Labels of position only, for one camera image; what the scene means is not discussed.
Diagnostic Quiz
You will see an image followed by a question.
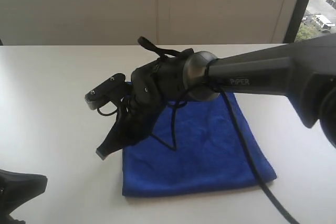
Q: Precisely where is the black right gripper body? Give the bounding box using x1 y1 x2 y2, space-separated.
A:
117 63 165 148

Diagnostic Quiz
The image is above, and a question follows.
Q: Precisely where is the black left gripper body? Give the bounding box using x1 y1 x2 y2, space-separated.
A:
1 169 48 223

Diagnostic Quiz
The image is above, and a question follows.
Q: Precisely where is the blue microfibre towel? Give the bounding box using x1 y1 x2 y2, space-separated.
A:
122 81 278 197

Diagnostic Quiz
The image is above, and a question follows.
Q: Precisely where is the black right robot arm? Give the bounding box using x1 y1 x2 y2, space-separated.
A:
90 34 335 159

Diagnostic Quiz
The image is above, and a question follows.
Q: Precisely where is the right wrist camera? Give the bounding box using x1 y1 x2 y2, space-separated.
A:
85 73 129 116

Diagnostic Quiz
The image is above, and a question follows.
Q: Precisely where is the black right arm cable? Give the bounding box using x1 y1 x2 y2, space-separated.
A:
138 36 300 224

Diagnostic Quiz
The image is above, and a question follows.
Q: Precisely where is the dark window frame post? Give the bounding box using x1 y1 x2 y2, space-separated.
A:
282 0 309 44

